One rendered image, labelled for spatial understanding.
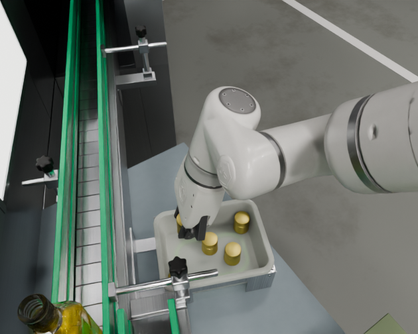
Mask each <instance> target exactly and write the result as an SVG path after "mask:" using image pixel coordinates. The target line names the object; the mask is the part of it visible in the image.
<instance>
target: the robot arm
mask: <svg viewBox="0 0 418 334"><path fill-rule="evenodd" d="M260 118H261V109H260V106H259V103H258V102H257V101H256V99H255V98H254V97H253V96H252V95H250V94H249V93H248V92H246V91H244V90H242V89H240V88H237V87H232V86H223V87H218V88H216V89H214V90H213V91H211V92H210V93H209V95H208V96H207V98H206V100H205V102H204V105H203V108H202V111H201V114H200V117H199V120H198V123H197V126H196V129H195V132H194V135H193V138H192V141H191V144H190V147H189V149H188V153H187V154H186V156H185V157H184V160H183V161H182V164H181V165H180V168H179V170H178V173H177V175H176V178H175V181H174V190H175V194H176V200H177V204H178V205H177V208H176V211H175V213H174V218H175V219H176V217H177V215H178V214H180V220H181V222H182V227H181V228H180V231H179V233H178V238H179V239H186V240H187V239H192V238H194V237H195V238H196V240H197V241H204V240H205V236H206V226H207V227H209V226H211V224H212V223H213V221H214V220H215V218H216V216H217V214H218V211H219V208H220V206H221V204H222V200H223V198H224V194H225V191H226V192H227V194H228V195H229V196H230V197H232V198H234V199H237V200H247V199H252V198H255V197H257V196H260V195H263V194H266V193H268V192H272V191H273V190H276V189H279V188H282V187H284V186H288V185H290V184H294V183H296V182H300V181H302V180H305V179H308V178H313V177H317V176H329V175H334V177H335V178H336V179H337V180H338V181H339V182H340V183H341V184H342V185H343V186H344V187H345V188H346V189H348V190H350V191H352V192H355V193H358V194H394V193H399V192H418V81H417V82H413V83H409V84H405V85H402V86H399V87H395V88H392V89H388V90H385V91H381V92H377V93H374V94H371V95H367V96H364V97H360V98H357V99H352V100H350V101H346V102H344V103H342V104H341V105H339V106H338V107H337V108H336V109H335V110H334V111H333V113H330V114H327V115H323V116H320V117H315V118H312V119H307V120H304V121H299V122H296V123H291V124H288V125H283V126H280V127H274V128H271V129H266V130H263V131H256V128H257V126H258V124H259V121H260Z"/></svg>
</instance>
